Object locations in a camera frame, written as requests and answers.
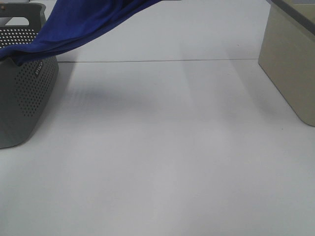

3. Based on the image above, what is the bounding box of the blue microfibre towel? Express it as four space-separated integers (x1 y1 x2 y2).
0 0 157 65

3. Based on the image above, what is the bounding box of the beige storage bin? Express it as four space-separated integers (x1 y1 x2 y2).
258 0 315 126

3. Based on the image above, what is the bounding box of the grey perforated plastic basket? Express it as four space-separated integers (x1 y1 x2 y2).
0 2 59 148

